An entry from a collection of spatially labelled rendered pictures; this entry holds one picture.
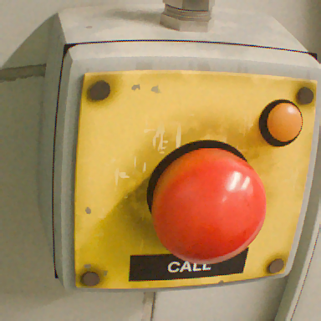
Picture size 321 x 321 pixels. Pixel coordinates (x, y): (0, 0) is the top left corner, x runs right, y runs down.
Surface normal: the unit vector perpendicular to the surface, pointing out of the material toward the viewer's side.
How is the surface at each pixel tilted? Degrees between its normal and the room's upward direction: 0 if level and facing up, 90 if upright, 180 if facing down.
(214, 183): 56
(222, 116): 90
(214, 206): 83
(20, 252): 90
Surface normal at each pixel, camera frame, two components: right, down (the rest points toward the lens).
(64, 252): -0.17, 0.44
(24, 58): 0.22, 0.46
